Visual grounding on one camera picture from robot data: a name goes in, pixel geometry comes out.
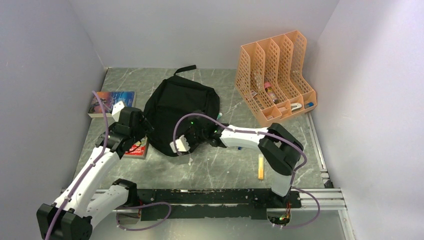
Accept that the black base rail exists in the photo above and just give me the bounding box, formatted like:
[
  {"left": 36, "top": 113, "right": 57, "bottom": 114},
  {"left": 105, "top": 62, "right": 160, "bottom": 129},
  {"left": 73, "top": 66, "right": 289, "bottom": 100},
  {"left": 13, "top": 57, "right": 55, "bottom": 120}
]
[{"left": 137, "top": 188, "right": 302, "bottom": 221}]

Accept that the purple cable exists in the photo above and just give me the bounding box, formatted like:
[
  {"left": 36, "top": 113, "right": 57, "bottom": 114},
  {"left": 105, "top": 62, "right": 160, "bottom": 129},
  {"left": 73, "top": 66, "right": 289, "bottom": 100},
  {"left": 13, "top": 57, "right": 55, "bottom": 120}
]
[
  {"left": 43, "top": 90, "right": 172, "bottom": 240},
  {"left": 172, "top": 113, "right": 322, "bottom": 229}
]

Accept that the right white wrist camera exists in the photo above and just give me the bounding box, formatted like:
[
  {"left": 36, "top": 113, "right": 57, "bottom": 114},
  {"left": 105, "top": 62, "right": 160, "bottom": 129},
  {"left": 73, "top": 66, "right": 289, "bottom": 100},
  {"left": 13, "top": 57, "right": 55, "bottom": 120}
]
[{"left": 169, "top": 135, "right": 190, "bottom": 154}]

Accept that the orange plastic file organizer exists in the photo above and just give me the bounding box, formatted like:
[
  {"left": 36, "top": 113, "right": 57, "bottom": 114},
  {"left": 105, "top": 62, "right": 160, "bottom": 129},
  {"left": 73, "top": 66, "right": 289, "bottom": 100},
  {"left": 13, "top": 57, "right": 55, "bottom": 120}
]
[{"left": 235, "top": 30, "right": 318, "bottom": 127}]

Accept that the red treehouse book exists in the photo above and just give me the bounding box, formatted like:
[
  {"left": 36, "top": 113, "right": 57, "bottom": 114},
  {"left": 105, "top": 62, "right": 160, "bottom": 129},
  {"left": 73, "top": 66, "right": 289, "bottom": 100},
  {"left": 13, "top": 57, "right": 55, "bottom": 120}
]
[{"left": 123, "top": 136, "right": 149, "bottom": 159}]

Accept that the blue orange paperback book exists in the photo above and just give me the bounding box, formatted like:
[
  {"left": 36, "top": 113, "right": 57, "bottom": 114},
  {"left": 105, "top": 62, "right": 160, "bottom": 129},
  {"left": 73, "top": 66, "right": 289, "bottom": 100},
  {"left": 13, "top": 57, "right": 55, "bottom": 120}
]
[{"left": 87, "top": 91, "right": 136, "bottom": 118}]

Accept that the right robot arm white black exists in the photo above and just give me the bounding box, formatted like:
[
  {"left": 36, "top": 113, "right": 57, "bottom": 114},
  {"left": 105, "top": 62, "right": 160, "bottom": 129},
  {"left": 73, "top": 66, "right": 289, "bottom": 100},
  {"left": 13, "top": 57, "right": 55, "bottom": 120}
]
[{"left": 171, "top": 112, "right": 308, "bottom": 207}]

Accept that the silver stapler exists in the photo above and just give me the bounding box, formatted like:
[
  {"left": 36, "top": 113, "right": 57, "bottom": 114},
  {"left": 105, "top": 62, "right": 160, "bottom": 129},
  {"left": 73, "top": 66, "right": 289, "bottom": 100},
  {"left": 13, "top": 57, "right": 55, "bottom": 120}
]
[{"left": 290, "top": 102, "right": 303, "bottom": 113}]

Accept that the black student backpack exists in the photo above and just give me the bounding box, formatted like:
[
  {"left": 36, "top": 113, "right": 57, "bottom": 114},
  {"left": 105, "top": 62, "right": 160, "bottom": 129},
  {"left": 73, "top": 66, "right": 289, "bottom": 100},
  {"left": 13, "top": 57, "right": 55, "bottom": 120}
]
[{"left": 143, "top": 65, "right": 220, "bottom": 157}]

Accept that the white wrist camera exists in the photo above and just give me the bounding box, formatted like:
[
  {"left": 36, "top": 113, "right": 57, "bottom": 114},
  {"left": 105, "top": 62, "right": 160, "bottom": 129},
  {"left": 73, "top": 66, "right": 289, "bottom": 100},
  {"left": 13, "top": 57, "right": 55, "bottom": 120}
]
[
  {"left": 111, "top": 100, "right": 126, "bottom": 122},
  {"left": 169, "top": 135, "right": 190, "bottom": 154}
]

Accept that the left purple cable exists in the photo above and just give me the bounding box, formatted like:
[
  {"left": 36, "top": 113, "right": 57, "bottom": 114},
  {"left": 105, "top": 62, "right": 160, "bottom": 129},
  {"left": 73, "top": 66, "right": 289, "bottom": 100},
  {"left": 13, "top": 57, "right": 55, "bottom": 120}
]
[{"left": 43, "top": 90, "right": 172, "bottom": 240}]

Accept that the yellow highlighter marker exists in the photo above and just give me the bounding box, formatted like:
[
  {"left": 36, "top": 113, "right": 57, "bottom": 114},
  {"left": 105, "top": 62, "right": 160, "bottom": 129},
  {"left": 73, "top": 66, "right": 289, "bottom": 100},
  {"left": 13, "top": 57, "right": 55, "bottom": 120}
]
[{"left": 257, "top": 154, "right": 265, "bottom": 180}]

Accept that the aluminium frame rail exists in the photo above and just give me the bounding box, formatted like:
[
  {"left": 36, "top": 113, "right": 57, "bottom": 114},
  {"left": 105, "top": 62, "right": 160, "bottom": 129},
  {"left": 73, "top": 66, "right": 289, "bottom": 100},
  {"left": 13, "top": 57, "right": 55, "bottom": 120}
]
[{"left": 54, "top": 188, "right": 347, "bottom": 213}]

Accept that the pink capped bottle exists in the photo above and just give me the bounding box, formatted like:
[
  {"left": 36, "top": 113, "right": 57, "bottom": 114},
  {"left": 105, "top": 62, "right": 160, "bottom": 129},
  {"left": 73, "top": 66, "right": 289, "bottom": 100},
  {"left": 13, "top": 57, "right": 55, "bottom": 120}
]
[{"left": 263, "top": 81, "right": 280, "bottom": 104}]

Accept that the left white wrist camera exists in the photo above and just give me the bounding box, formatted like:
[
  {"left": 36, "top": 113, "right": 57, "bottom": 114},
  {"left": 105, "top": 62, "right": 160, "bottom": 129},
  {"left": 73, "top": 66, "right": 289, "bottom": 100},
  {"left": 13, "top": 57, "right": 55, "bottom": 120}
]
[{"left": 111, "top": 100, "right": 126, "bottom": 122}]

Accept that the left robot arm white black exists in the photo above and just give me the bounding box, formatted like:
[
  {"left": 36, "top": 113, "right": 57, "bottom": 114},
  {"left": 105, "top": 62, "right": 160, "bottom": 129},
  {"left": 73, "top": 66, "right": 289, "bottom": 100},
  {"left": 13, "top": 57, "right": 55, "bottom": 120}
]
[{"left": 36, "top": 104, "right": 153, "bottom": 240}]

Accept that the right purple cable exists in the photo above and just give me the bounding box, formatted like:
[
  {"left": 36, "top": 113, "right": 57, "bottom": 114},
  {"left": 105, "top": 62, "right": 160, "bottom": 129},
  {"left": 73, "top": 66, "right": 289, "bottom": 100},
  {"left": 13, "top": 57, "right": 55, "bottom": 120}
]
[{"left": 172, "top": 113, "right": 322, "bottom": 229}]

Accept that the green capped white marker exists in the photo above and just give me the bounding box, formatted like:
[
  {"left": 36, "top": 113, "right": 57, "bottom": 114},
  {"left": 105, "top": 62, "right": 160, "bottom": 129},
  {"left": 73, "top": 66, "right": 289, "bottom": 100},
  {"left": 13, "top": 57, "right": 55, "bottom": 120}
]
[{"left": 216, "top": 112, "right": 223, "bottom": 120}]

